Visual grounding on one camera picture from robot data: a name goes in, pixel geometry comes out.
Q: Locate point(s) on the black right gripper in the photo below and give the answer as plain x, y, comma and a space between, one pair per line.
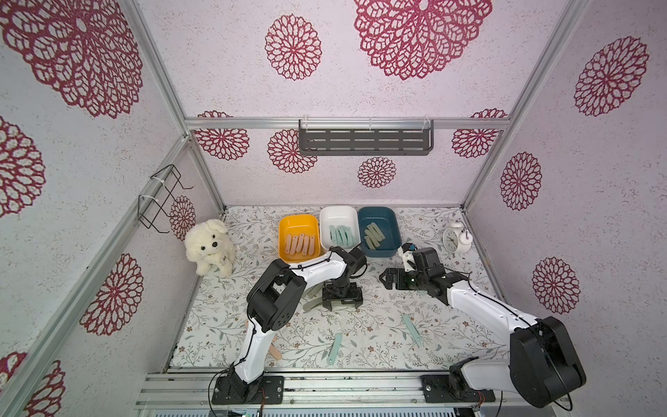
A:
399, 276

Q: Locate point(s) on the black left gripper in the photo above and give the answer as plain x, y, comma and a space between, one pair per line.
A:
356, 296

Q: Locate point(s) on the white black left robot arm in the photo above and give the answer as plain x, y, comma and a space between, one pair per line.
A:
273, 300

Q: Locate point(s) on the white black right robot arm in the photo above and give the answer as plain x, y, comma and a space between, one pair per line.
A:
543, 365

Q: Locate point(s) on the teal plastic storage box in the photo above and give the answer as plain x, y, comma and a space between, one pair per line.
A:
387, 221

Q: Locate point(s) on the white plastic storage box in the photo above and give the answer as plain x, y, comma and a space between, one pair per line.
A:
338, 216

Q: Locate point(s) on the yellow plastic storage box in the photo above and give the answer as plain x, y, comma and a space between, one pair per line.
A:
296, 225

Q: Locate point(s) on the white twin-bell alarm clock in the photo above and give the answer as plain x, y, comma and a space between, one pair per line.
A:
457, 239

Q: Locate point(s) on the white plush dog toy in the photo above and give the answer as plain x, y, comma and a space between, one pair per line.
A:
208, 245

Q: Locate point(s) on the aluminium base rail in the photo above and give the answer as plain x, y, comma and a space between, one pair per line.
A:
323, 393

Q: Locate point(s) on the grey wall shelf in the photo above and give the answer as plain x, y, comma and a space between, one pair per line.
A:
325, 141

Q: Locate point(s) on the black wire wall rack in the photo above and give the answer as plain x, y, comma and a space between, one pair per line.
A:
151, 206

